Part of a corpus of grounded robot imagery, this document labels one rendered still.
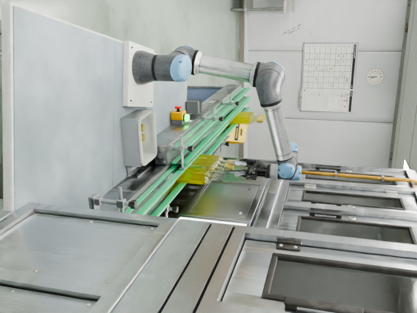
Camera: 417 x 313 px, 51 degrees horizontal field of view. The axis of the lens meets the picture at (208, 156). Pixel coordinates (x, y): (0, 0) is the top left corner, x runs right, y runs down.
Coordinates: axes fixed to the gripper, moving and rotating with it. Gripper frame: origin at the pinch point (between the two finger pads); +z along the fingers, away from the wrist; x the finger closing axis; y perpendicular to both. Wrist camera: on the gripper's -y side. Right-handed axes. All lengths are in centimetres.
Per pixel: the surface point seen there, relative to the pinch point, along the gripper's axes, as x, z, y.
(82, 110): -43, 40, 69
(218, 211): 12.6, 0.4, 27.4
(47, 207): -22, 32, 106
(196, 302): -22, -24, 138
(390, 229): 17, -76, 19
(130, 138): -25, 37, 40
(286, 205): 15.1, -29.7, 8.4
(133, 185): -6, 32, 49
